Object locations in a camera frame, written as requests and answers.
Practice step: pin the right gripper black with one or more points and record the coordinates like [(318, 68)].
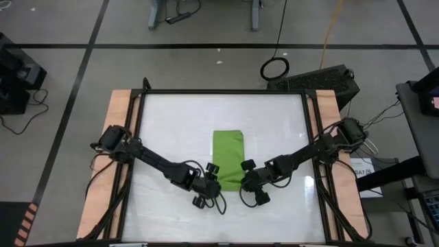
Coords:
[(255, 182)]

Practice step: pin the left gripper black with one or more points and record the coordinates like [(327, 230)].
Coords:
[(208, 187)]

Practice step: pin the green microfibre towel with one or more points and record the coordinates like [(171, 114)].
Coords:
[(228, 158)]

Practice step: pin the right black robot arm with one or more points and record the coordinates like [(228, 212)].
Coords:
[(308, 152)]

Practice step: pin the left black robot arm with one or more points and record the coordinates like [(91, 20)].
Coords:
[(154, 161)]

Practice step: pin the light wooden side board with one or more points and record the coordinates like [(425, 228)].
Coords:
[(118, 106), (327, 106)]

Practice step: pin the white paper sheet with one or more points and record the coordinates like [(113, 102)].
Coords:
[(363, 164)]

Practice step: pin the black computer case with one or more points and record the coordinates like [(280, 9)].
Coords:
[(315, 82)]

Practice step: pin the black stand beam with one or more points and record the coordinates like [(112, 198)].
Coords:
[(391, 173)]

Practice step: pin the grey desk leg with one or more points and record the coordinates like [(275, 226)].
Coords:
[(255, 17), (156, 15)]

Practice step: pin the black power strip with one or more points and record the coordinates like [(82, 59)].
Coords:
[(178, 18)]

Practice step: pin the grey desk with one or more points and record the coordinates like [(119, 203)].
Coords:
[(423, 137)]

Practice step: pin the black keyboard device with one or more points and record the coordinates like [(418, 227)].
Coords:
[(432, 206)]

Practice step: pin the black monitor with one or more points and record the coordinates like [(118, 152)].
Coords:
[(428, 89)]

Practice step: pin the black equipment cart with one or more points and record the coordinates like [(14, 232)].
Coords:
[(17, 68)]

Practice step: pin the black table frame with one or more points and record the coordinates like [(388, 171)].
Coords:
[(223, 91)]

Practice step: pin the small black post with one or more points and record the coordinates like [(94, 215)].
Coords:
[(146, 85)]

